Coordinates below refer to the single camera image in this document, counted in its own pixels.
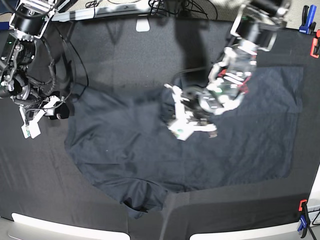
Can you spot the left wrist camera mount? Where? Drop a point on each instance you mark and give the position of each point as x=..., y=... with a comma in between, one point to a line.
x=183, y=135

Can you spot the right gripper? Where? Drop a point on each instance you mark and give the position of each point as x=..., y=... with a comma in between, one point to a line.
x=64, y=111

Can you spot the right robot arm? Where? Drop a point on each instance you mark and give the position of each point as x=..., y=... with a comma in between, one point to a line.
x=29, y=21

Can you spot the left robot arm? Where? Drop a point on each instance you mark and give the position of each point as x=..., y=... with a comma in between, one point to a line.
x=254, y=28

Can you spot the aluminium rail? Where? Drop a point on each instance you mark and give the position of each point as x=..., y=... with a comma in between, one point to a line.
x=99, y=12

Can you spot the red clamp far right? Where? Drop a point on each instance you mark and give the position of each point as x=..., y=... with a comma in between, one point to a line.
x=315, y=45

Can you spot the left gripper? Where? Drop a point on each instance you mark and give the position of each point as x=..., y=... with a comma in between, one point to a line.
x=186, y=114

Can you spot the blue clamp far right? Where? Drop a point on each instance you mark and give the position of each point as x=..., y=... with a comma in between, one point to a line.
x=307, y=20

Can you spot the dark grey t-shirt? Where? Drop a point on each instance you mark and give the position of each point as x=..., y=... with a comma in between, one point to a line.
x=122, y=146

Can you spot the red blue clamp near right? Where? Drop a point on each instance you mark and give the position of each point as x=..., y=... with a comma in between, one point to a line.
x=304, y=220

